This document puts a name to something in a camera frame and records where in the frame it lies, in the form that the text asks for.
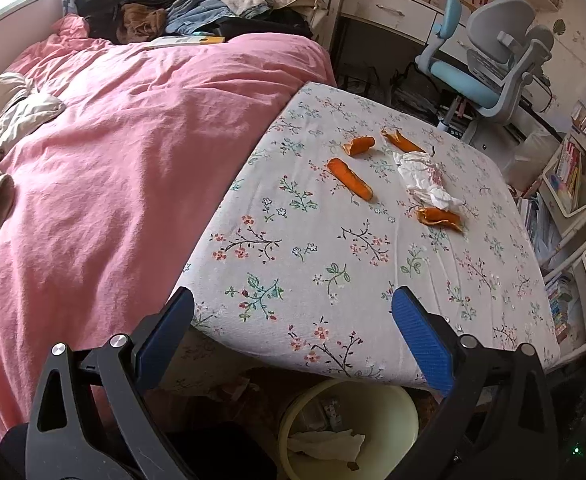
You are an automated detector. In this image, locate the white rolling shelf cart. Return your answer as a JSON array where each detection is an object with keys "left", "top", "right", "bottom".
[{"left": 540, "top": 127, "right": 586, "bottom": 341}]

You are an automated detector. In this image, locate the blue grey desk chair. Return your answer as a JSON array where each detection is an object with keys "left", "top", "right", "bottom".
[{"left": 415, "top": 0, "right": 555, "bottom": 143}]

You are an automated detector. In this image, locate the pink blanket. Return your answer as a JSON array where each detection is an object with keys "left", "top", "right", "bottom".
[{"left": 0, "top": 14, "right": 338, "bottom": 446}]

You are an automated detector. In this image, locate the pile of paper notebooks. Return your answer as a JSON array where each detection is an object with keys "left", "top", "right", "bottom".
[{"left": 516, "top": 195, "right": 564, "bottom": 266}]

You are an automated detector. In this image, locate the wide orange peel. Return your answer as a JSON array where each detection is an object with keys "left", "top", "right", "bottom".
[{"left": 415, "top": 206, "right": 465, "bottom": 233}]

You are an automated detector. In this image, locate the stack of books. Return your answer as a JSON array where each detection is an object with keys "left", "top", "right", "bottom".
[{"left": 546, "top": 270, "right": 581, "bottom": 341}]

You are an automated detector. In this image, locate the black striped bag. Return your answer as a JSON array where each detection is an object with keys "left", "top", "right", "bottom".
[{"left": 338, "top": 70, "right": 439, "bottom": 121}]

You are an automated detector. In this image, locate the white desk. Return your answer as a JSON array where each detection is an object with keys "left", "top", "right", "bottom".
[{"left": 340, "top": 0, "right": 561, "bottom": 111}]

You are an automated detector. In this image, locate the long orange peel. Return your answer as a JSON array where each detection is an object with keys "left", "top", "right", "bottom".
[{"left": 327, "top": 157, "right": 375, "bottom": 202}]

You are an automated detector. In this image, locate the short curled orange peel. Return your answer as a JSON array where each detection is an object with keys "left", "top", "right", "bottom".
[{"left": 342, "top": 135, "right": 376, "bottom": 157}]

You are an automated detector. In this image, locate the yellow book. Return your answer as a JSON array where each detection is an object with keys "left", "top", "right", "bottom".
[{"left": 145, "top": 34, "right": 226, "bottom": 51}]

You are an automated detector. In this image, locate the blue denim garment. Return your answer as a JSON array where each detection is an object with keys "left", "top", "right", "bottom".
[{"left": 165, "top": 0, "right": 239, "bottom": 33}]

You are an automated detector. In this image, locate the thin orange peel strip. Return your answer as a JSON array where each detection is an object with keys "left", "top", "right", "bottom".
[{"left": 380, "top": 128, "right": 426, "bottom": 155}]

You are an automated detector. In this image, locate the row of colourful books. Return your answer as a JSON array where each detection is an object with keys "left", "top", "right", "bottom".
[{"left": 556, "top": 137, "right": 585, "bottom": 196}]

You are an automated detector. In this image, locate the white paper bag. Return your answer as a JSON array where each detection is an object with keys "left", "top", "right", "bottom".
[{"left": 493, "top": 120, "right": 561, "bottom": 186}]

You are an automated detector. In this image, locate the floral cloth covered table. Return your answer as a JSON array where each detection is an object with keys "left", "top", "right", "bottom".
[{"left": 178, "top": 81, "right": 561, "bottom": 396}]

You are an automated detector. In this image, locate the white grey garment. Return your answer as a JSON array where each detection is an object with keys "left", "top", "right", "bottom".
[{"left": 195, "top": 0, "right": 274, "bottom": 16}]

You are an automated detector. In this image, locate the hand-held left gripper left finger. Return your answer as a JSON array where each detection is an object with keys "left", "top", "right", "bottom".
[{"left": 25, "top": 286, "right": 195, "bottom": 480}]

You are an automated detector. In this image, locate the clear plastic bottle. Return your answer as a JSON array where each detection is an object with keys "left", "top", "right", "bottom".
[{"left": 300, "top": 396, "right": 346, "bottom": 433}]

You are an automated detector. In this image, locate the white tissue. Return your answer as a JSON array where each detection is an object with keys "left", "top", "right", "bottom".
[{"left": 392, "top": 151, "right": 465, "bottom": 211}]

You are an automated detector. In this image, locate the yellow plastic bin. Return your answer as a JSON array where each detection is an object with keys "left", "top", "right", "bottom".
[{"left": 277, "top": 377, "right": 420, "bottom": 480}]

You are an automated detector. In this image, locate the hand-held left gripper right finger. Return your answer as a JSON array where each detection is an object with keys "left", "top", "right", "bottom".
[{"left": 388, "top": 286, "right": 559, "bottom": 480}]

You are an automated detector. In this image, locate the brown garment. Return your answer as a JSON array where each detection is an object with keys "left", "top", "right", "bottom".
[{"left": 115, "top": 2, "right": 168, "bottom": 43}]

